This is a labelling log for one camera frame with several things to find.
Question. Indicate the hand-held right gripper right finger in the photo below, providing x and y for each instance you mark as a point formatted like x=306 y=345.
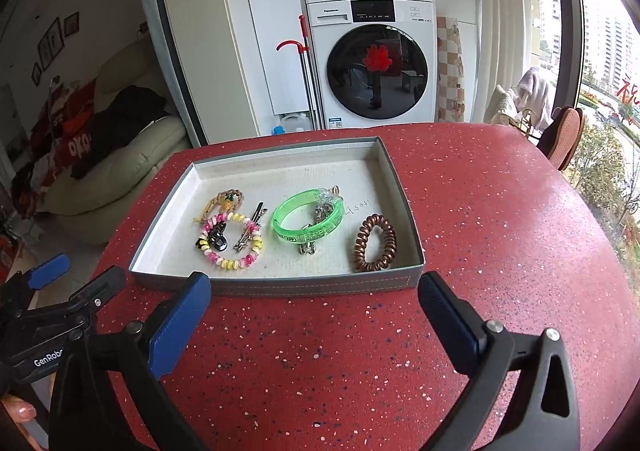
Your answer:
x=447 y=311

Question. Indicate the black hair claw clip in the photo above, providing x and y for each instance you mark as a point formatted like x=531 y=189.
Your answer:
x=216 y=237

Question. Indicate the clear water jug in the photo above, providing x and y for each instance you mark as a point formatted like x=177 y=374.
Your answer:
x=292 y=123

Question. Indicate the small silver charm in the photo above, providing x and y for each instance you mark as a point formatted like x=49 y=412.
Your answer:
x=307 y=247

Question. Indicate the brown chair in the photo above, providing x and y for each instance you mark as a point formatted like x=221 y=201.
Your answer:
x=567 y=136

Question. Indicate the cream sofa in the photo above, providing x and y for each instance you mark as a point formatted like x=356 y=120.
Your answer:
x=115 y=181

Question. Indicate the medium wall picture frame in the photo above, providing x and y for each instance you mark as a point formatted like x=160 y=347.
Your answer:
x=71 y=23

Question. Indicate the white cabinet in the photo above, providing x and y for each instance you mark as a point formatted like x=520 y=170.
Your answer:
x=270 y=6

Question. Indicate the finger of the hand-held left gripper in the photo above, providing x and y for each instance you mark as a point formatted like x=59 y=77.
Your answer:
x=102 y=286
x=47 y=271

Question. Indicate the small wall picture frame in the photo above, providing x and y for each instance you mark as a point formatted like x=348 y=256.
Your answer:
x=36 y=72

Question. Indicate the red window sticker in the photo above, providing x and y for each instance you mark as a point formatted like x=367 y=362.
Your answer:
x=629 y=98

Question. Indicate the grey cardboard tray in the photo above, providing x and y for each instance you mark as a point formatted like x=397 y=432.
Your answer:
x=300 y=176

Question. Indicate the black cloth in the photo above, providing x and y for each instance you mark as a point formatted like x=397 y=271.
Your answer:
x=125 y=116

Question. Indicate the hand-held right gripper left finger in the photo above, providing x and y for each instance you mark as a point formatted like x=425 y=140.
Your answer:
x=182 y=321

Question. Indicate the white washing machine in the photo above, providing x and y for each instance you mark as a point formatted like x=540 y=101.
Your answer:
x=325 y=16

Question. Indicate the pale clothes on chair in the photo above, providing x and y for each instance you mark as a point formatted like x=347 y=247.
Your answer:
x=535 y=86

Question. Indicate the grey door frame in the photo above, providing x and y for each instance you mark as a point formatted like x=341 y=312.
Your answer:
x=170 y=41

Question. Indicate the red clothes pile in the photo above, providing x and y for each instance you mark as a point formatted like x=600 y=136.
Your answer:
x=75 y=131

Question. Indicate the dark metal hair clip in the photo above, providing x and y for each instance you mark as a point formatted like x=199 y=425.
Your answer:
x=258 y=213

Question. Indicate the red paper-cut door sticker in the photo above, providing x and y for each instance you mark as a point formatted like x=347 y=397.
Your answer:
x=377 y=58

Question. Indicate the large wall picture frame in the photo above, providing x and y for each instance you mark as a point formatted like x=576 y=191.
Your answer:
x=50 y=43

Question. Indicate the mop with red hook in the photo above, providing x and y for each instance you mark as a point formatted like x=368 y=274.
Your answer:
x=306 y=76

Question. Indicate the green translucent bangle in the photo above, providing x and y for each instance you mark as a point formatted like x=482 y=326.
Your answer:
x=282 y=226

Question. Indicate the checked patterned board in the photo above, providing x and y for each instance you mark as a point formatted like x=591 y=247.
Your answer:
x=450 y=71

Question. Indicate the person's left hand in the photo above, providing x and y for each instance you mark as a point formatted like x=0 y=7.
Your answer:
x=15 y=411

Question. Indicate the white curtain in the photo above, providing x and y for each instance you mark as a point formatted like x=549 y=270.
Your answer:
x=500 y=6

